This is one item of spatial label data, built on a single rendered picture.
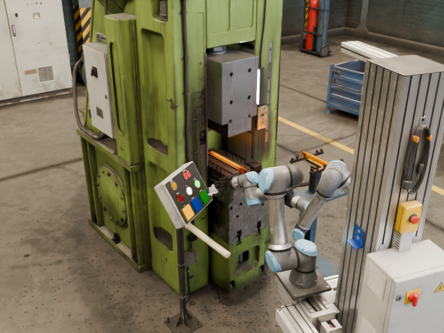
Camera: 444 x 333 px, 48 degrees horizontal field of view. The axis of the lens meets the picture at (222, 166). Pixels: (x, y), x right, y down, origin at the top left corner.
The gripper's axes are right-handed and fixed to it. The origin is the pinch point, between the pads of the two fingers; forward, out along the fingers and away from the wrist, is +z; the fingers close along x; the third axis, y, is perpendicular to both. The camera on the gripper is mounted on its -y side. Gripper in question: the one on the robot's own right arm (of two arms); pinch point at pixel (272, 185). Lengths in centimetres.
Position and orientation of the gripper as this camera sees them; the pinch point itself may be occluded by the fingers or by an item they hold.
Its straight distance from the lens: 327.6
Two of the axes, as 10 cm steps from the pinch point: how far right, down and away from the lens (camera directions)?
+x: 7.8, -2.8, 5.6
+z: -6.2, -3.5, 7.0
